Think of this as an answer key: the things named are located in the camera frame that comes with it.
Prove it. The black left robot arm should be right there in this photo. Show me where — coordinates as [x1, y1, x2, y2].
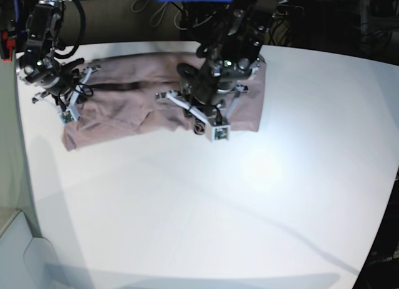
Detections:
[176, 0, 272, 117]

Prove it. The mauve t-shirt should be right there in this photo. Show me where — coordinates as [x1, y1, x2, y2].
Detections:
[60, 54, 267, 152]

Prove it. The grey side panel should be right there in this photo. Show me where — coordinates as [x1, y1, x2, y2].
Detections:
[1, 211, 69, 288]

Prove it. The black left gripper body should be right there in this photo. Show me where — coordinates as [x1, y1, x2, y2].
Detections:
[179, 67, 237, 116]

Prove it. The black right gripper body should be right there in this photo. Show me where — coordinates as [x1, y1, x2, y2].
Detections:
[40, 58, 94, 104]

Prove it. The red black clamp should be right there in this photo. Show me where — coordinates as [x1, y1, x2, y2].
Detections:
[1, 30, 16, 62]

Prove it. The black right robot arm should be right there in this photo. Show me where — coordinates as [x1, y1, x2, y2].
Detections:
[16, 0, 94, 110]

